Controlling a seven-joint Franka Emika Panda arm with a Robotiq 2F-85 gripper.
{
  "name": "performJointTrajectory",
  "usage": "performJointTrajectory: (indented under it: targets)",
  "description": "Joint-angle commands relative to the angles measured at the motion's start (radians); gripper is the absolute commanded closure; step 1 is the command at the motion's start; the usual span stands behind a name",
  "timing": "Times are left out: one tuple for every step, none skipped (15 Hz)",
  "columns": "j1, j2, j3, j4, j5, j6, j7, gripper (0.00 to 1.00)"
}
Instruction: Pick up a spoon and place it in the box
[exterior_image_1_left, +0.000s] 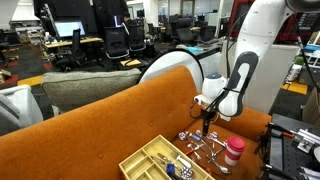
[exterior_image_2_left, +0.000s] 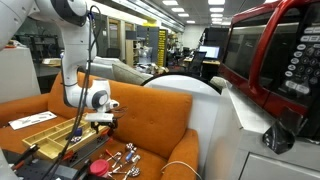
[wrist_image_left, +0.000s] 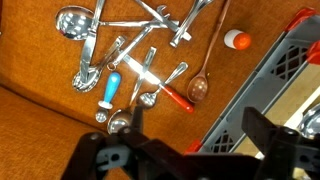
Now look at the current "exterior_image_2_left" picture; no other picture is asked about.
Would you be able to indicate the computer monitor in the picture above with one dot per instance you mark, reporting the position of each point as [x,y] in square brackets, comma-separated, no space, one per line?
[210,51]

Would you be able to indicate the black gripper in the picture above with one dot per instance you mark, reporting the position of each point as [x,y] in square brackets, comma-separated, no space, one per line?
[103,124]

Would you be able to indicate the ceiling light panel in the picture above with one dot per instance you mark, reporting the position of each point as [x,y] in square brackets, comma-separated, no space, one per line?
[178,9]
[216,9]
[216,2]
[170,2]

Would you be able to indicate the crumpled black bag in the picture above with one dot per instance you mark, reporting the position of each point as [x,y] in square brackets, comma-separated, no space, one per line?
[278,138]

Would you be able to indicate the pinkish red plastic cup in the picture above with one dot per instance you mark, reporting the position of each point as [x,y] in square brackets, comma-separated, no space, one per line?
[99,166]

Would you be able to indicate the orange fabric sofa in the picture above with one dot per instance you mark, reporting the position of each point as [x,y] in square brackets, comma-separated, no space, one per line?
[156,116]

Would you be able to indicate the long metal spoon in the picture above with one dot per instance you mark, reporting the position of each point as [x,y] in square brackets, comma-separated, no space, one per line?
[136,159]

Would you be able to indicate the small metal spoon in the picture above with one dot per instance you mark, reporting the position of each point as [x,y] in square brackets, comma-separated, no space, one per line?
[117,156]

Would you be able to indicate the white paper sheet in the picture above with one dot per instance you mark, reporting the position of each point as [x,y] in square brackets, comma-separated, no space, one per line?
[31,120]

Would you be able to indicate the grey cushion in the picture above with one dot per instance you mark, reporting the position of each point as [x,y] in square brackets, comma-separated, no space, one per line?
[128,75]

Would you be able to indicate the wooden cutlery tray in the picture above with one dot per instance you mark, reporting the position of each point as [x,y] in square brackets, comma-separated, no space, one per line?
[50,140]

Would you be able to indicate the large round metal spoon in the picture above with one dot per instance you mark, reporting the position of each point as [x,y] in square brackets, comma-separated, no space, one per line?
[134,171]

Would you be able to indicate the wooden shelf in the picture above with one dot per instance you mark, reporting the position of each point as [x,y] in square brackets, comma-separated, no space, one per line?
[130,51]

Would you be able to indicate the white metal cabinet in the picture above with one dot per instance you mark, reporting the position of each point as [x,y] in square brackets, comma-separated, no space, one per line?
[233,140]

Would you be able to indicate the red microwave oven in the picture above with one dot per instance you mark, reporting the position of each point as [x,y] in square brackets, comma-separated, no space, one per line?
[266,56]

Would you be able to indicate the small blue block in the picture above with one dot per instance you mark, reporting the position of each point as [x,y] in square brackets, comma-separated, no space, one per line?
[78,131]

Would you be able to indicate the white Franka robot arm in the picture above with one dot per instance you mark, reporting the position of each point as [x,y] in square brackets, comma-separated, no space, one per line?
[75,43]

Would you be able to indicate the perforated metal spoon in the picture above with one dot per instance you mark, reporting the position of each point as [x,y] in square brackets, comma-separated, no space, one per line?
[74,139]
[130,146]

